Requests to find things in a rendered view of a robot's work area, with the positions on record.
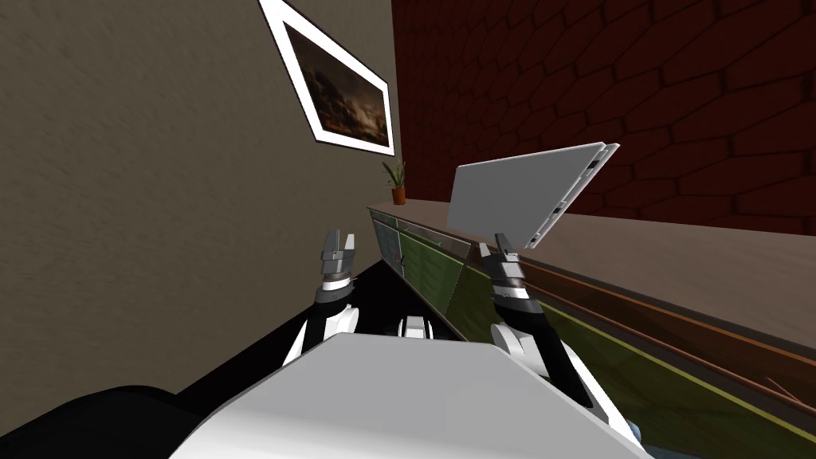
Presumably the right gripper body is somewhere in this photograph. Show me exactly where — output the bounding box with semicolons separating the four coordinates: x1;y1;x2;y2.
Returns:
485;251;527;285

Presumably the potted green plant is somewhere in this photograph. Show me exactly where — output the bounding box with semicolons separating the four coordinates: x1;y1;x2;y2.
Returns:
380;159;409;207

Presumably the grey cupboard door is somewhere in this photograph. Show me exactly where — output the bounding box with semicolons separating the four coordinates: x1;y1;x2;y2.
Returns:
371;215;404;278

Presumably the white-framed dark picture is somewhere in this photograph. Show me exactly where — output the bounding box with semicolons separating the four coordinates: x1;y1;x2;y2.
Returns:
257;0;397;158

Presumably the green cupboard door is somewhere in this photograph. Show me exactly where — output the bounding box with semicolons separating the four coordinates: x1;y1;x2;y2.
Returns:
398;228;472;318

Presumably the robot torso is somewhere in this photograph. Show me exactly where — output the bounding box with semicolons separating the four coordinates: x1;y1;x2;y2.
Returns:
168;315;653;459

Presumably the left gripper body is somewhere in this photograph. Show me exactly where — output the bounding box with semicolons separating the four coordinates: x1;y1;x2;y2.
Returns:
320;249;357;279

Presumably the long green-fronted cupboard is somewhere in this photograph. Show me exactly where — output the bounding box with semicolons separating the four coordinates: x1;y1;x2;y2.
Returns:
367;197;816;459

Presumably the white flat laptop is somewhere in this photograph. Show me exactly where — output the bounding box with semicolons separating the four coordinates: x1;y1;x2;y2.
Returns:
445;141;622;250

